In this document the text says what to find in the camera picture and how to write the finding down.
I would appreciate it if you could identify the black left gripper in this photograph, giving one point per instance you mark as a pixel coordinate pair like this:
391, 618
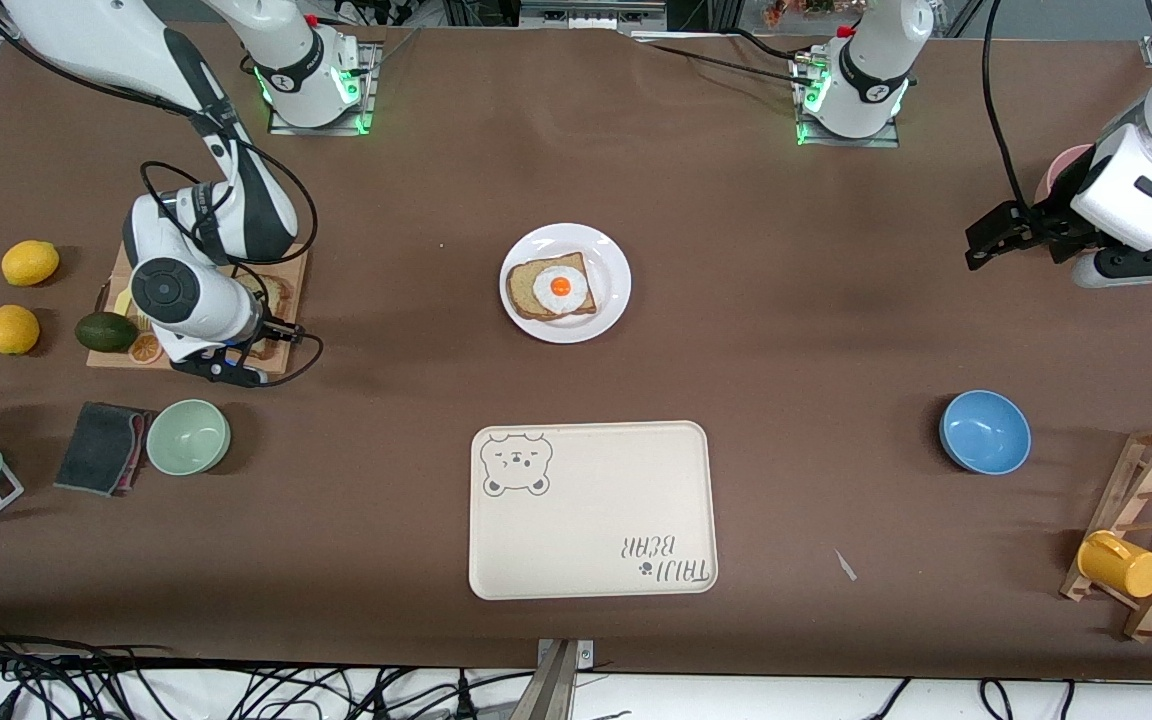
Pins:
1049, 221

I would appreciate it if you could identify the white round plate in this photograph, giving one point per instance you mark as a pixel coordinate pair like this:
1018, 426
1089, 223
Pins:
611, 300

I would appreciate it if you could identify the fried egg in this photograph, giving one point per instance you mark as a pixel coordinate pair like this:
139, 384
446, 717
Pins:
546, 295

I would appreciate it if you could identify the brown bread slice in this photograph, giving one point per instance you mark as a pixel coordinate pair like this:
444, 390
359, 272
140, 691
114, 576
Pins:
279, 295
521, 295

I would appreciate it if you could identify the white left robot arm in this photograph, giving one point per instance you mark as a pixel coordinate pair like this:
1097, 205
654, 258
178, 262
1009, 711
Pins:
876, 60

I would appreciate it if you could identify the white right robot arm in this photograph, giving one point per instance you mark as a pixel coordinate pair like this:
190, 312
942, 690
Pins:
136, 40

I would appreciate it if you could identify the pink bowl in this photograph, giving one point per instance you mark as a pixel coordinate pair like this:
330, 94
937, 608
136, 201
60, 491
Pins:
1056, 170

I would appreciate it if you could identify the blue bowl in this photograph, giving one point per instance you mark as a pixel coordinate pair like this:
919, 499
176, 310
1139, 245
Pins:
986, 432

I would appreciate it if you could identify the wooden mug rack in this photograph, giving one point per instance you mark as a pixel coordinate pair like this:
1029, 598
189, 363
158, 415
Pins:
1139, 490

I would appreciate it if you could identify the yellow mug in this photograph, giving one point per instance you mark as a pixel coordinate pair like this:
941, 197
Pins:
1126, 570

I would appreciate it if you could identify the small white paper scrap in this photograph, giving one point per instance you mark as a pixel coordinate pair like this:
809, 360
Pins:
845, 566

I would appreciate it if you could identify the beige bear print tray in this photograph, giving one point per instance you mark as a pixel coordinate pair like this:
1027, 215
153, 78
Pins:
596, 500

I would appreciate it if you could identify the pale green bowl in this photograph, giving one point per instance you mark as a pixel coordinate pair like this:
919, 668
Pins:
188, 437

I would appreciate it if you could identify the dried orange slice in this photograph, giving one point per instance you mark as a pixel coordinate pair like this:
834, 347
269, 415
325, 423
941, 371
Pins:
143, 349

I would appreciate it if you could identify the yellow plastic knife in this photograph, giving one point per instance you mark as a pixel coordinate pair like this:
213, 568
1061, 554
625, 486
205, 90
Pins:
123, 303

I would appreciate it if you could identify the green avocado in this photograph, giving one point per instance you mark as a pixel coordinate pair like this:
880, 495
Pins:
106, 332

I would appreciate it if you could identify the wooden cutting board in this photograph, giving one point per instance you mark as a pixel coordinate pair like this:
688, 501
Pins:
108, 360

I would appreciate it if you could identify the grey folded cloth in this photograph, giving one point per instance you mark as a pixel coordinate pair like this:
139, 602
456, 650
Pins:
96, 450

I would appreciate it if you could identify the yellow lemon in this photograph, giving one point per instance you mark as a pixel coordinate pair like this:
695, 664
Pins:
31, 263

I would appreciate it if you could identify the lower lemon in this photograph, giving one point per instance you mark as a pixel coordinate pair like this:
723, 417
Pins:
12, 330

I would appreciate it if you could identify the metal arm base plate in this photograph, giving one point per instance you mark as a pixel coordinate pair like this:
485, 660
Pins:
372, 90
886, 142

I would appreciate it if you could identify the grey metal frame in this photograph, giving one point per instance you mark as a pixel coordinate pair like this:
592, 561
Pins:
586, 15

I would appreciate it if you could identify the metal clamp bracket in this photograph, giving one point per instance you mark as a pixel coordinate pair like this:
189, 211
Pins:
561, 660

